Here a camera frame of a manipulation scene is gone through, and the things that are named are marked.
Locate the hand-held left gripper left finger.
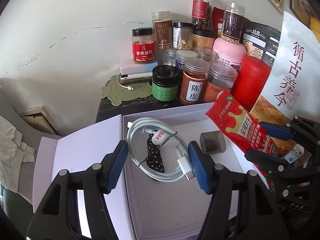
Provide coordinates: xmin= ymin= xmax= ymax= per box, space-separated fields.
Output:
xmin=26 ymin=140 xmax=128 ymax=240

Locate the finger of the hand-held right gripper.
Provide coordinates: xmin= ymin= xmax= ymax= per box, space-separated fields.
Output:
xmin=259 ymin=116 xmax=320 ymax=153
xmin=244 ymin=148 xmax=314 ymax=198

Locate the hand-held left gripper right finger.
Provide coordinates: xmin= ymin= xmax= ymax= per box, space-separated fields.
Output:
xmin=188 ymin=141 xmax=293 ymax=240

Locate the white charging cable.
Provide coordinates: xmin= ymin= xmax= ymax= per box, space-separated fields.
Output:
xmin=126 ymin=117 xmax=198 ymax=182

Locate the smoky clear plastic cup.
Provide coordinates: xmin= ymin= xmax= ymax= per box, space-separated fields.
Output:
xmin=199 ymin=131 xmax=227 ymax=155

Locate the red snack packet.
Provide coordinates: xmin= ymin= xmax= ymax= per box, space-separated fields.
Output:
xmin=205 ymin=89 xmax=280 ymax=189

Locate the black polka-dot hair tie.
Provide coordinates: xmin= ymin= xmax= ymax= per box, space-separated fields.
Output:
xmin=146 ymin=134 xmax=165 ymax=173

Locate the white gift box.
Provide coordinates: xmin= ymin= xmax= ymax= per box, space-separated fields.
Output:
xmin=32 ymin=102 xmax=270 ymax=240

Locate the small white medicine box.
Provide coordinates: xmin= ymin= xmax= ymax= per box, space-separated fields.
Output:
xmin=282 ymin=145 xmax=305 ymax=165

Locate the red canister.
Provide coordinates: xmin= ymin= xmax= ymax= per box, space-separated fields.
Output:
xmin=232 ymin=56 xmax=272 ymax=112

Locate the large white stand-up pouch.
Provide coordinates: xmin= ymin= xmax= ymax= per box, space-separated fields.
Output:
xmin=249 ymin=10 xmax=320 ymax=155

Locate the orange powder clear-lid jar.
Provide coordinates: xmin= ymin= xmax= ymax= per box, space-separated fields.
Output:
xmin=204 ymin=64 xmax=238 ymax=103

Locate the green silicone mat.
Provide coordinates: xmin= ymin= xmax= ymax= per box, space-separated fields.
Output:
xmin=101 ymin=74 xmax=153 ymax=108

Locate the orange peel jar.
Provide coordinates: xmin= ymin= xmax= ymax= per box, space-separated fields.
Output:
xmin=180 ymin=60 xmax=210 ymax=105

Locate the pink canister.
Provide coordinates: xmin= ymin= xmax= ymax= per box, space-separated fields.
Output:
xmin=212 ymin=37 xmax=247 ymax=72

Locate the black snack bag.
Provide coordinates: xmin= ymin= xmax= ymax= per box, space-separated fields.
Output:
xmin=241 ymin=20 xmax=282 ymax=64

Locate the green-label black jar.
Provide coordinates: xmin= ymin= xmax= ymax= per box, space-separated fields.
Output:
xmin=152 ymin=65 xmax=181 ymax=102

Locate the white power bank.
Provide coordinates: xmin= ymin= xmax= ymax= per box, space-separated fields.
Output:
xmin=119 ymin=59 xmax=158 ymax=75

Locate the clear empty jar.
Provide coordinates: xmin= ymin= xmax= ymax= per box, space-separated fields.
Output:
xmin=163 ymin=48 xmax=180 ymax=67
xmin=196 ymin=47 xmax=217 ymax=63

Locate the grey cloth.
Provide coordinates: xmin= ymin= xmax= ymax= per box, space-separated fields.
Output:
xmin=0 ymin=116 xmax=35 ymax=178

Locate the silver-lid jar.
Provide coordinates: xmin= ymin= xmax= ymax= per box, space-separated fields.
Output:
xmin=176 ymin=50 xmax=198 ymax=68

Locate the orange jar black lid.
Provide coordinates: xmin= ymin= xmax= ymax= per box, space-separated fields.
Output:
xmin=192 ymin=29 xmax=216 ymax=50

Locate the tall dark-label jar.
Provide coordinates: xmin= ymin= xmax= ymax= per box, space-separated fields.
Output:
xmin=221 ymin=2 xmax=244 ymax=43

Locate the red-label spice jar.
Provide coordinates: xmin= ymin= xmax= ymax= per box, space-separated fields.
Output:
xmin=132 ymin=27 xmax=156 ymax=65

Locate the dark red snack bag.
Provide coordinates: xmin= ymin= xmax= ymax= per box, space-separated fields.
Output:
xmin=212 ymin=7 xmax=225 ymax=38

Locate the grey cushioned chair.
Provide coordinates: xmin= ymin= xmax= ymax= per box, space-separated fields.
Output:
xmin=0 ymin=85 xmax=38 ymax=200

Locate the black-lid jar with slices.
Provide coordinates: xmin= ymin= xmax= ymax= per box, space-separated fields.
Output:
xmin=172 ymin=22 xmax=194 ymax=50

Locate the tall red-label jar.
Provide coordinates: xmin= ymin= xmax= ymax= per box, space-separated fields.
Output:
xmin=191 ymin=0 xmax=213 ymax=30

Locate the brown-label clear jar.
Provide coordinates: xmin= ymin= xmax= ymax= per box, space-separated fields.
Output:
xmin=151 ymin=11 xmax=173 ymax=49

